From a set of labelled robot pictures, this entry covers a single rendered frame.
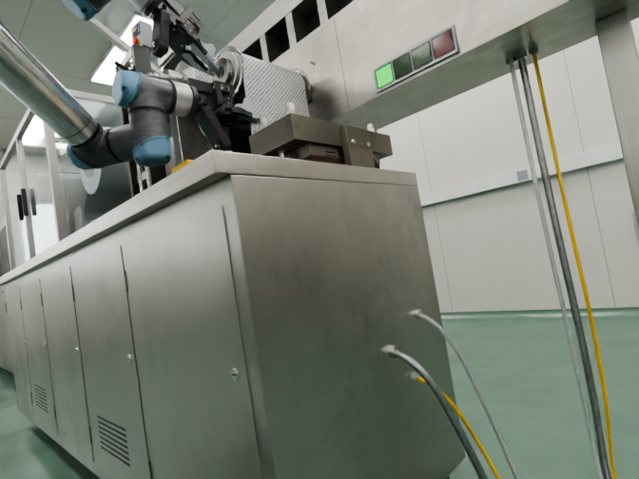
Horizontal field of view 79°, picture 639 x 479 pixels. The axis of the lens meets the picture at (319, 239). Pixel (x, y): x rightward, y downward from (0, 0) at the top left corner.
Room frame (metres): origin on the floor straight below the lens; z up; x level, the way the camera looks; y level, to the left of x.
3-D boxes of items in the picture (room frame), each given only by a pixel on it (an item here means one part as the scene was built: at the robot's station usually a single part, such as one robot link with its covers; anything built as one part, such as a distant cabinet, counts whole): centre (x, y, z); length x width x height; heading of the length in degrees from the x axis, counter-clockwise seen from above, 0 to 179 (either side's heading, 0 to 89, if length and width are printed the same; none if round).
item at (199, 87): (0.93, 0.21, 1.12); 0.12 x 0.08 x 0.09; 137
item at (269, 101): (1.10, 0.05, 1.12); 0.23 x 0.01 x 0.18; 137
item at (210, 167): (1.73, 0.84, 0.88); 2.52 x 0.66 x 0.04; 47
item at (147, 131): (0.82, 0.34, 1.01); 0.11 x 0.08 x 0.11; 79
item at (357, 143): (1.00, -0.14, 0.97); 0.10 x 0.03 x 0.11; 137
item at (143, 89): (0.81, 0.32, 1.11); 0.11 x 0.08 x 0.09; 137
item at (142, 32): (1.45, 0.56, 1.66); 0.07 x 0.07 x 0.10; 54
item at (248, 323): (1.74, 0.83, 0.43); 2.52 x 0.64 x 0.86; 47
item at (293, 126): (1.05, -0.06, 1.00); 0.40 x 0.16 x 0.06; 137
